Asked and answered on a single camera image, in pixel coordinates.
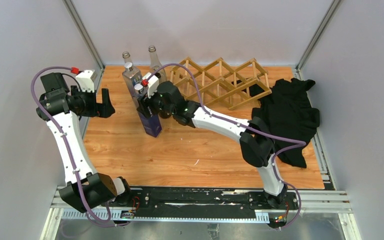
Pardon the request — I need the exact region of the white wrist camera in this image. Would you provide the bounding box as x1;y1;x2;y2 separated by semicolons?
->
141;75;159;99
75;69;97;93

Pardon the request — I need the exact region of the dark green cloth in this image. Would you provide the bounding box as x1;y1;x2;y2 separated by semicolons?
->
241;77;321;169

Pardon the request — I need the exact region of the blue square glass bottle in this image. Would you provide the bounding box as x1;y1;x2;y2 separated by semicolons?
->
122;61;142;109

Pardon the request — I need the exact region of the wooden wine rack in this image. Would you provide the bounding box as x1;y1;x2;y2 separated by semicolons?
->
169;57;272;110

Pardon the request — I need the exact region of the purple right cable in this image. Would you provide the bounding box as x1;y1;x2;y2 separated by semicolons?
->
141;63;308;229

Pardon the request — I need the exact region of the clear glass bottle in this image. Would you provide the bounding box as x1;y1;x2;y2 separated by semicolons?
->
148;45;168;83

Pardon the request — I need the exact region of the purple cable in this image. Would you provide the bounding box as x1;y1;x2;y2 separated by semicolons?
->
30;66;113;228
141;63;308;229

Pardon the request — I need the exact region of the olive wine bottle silver neck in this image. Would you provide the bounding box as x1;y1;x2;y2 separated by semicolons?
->
158;110;172;119

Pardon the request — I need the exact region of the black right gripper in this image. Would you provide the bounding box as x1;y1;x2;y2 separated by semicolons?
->
137;85;176;119

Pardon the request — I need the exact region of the dark labelled clear bottle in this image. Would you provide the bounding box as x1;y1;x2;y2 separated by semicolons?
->
122;51;134;71

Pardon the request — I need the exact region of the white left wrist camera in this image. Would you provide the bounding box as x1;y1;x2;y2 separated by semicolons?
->
75;69;97;93

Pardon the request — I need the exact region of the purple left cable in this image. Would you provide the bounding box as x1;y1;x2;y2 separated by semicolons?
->
30;66;113;228

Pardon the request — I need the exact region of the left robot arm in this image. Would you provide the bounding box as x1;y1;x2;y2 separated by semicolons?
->
36;68;133;213

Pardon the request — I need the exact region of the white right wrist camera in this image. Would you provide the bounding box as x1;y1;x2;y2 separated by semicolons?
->
141;75;159;99

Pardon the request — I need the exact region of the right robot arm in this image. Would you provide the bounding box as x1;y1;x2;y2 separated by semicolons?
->
133;81;287;209

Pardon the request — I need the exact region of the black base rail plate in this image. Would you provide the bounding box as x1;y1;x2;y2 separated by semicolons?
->
109;186;298;220

